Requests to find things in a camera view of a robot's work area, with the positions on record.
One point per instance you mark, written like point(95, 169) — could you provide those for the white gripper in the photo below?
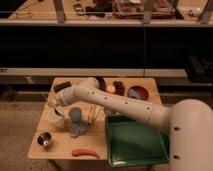
point(53, 103)

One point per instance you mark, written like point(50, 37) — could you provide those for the dark-handled fork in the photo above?
point(57, 112)

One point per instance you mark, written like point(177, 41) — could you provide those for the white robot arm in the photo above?
point(188, 122)

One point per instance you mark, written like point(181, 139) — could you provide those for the white paper cup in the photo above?
point(55, 120)

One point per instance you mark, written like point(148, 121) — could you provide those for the grey blue cup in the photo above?
point(75, 114)

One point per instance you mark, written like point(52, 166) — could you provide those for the wooden table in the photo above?
point(95, 138)

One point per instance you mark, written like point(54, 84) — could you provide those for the small metal bowl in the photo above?
point(45, 139)

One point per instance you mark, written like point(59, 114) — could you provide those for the yellow banana toy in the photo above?
point(93, 114)

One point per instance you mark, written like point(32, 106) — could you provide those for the dark red plate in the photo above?
point(101, 81)

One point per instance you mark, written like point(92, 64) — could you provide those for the small dark metal object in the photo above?
point(108, 112)

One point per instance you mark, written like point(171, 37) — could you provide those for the orange sausage toy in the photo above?
point(86, 152)

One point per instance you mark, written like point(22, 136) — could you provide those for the orange fruit toy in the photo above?
point(110, 89)

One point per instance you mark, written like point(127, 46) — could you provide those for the dark grapes toy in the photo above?
point(120, 88)

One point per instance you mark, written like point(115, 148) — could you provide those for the red brown bowl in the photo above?
point(138, 92)

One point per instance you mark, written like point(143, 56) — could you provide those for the green plastic tray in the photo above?
point(130, 143)

